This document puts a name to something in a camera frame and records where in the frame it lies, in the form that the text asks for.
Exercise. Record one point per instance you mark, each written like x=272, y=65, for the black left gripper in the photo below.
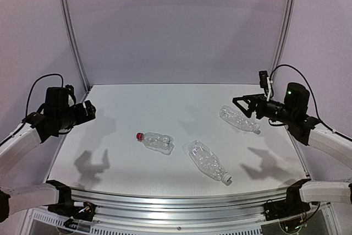
x=88, y=109

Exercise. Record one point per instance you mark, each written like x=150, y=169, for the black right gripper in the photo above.
x=257, y=105

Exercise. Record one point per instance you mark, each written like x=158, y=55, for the clear bottle with red ring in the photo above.
x=158, y=142

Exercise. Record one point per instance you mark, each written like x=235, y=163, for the red bottle cap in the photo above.
x=140, y=136

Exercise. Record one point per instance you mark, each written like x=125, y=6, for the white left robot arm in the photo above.
x=59, y=113

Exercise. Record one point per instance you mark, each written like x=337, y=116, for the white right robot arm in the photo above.
x=310, y=132

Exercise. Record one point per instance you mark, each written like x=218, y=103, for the clear bottle far right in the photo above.
x=238, y=120

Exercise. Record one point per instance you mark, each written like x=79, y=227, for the clear bottle near front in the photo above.
x=207, y=162

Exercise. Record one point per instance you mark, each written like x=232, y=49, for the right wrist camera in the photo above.
x=266, y=84

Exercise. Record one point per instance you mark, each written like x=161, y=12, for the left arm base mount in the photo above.
x=74, y=211

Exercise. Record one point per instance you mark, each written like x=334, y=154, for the aluminium front table rail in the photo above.
x=227, y=214

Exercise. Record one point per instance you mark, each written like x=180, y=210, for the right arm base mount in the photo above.
x=291, y=212

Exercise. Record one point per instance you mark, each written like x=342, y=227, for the right aluminium frame post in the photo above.
x=283, y=34

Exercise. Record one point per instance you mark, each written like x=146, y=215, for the aluminium frame post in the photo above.
x=68, y=23
x=283, y=34

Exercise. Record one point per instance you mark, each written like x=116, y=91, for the left aluminium frame post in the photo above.
x=68, y=23

